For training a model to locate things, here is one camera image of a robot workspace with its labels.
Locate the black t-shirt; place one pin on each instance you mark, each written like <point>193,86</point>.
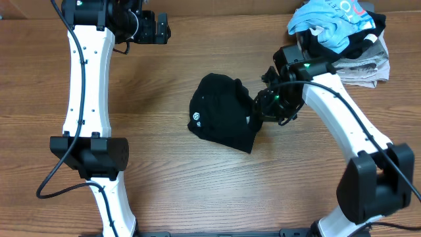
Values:
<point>221,111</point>

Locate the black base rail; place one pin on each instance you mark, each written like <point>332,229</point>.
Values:
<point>223,234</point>

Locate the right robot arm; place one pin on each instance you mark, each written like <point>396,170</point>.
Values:
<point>377,181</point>

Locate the grey folded garment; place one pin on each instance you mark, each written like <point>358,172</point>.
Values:
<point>375,56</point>

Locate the light blue t-shirt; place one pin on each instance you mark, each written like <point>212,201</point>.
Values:
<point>331,21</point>

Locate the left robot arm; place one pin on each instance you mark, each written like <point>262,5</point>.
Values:
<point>86,143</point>

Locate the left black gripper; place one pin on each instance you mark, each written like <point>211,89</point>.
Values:
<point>162,30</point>

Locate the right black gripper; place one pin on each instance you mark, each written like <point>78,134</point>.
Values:
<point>266,112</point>

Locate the beige folded garment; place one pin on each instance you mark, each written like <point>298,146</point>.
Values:
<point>370,79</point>

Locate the black folded garment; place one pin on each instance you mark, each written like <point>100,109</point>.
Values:
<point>358,42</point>

